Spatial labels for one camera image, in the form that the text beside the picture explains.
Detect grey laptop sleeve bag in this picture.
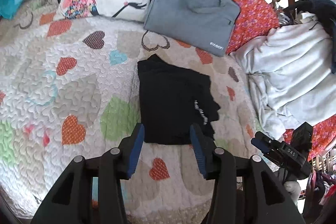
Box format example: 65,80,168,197
144,0,240,57

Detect light grey blanket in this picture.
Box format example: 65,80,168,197
230,21,335,139

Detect red floral pillow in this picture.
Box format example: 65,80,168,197
226,0,280,54

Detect heart pattern quilt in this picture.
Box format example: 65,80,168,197
0,0,287,220

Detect black pants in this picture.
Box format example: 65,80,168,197
137,55,221,145

